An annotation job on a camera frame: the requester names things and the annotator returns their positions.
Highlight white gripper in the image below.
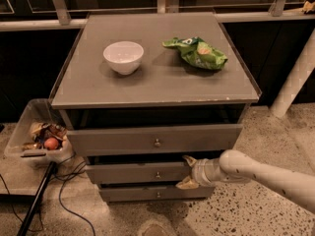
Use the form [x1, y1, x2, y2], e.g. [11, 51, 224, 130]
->
[176, 155, 223, 190]

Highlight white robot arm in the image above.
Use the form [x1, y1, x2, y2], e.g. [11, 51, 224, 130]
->
[176, 149, 315, 213]

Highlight grey top drawer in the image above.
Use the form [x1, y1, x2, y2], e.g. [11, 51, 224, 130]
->
[67, 124, 242, 156]

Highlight grey drawer cabinet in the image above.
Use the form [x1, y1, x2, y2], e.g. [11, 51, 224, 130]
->
[51, 13, 260, 190]

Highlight green chip bag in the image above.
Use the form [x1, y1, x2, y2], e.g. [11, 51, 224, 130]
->
[162, 36, 228, 71]

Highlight white ceramic bowl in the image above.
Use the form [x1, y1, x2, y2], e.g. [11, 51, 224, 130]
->
[103, 41, 144, 76]

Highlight red apple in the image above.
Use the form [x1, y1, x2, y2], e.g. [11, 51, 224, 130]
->
[44, 138, 59, 150]

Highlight clear plastic bin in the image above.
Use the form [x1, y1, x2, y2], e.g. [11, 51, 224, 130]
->
[4, 98, 74, 167]

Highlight crumpled snack wrappers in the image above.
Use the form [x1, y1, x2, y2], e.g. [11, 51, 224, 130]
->
[22, 122, 67, 151]

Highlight white diagonal pipe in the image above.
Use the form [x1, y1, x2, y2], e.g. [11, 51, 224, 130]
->
[270, 30, 315, 118]

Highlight black pole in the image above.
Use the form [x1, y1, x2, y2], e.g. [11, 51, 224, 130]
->
[17, 162, 57, 236]

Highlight black floor cable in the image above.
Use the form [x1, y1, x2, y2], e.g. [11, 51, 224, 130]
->
[0, 152, 96, 236]

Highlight white railing frame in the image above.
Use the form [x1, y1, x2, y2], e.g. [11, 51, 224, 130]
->
[0, 0, 314, 31]

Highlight yellow object on rail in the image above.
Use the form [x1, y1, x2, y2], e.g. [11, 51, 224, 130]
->
[302, 1, 315, 14]

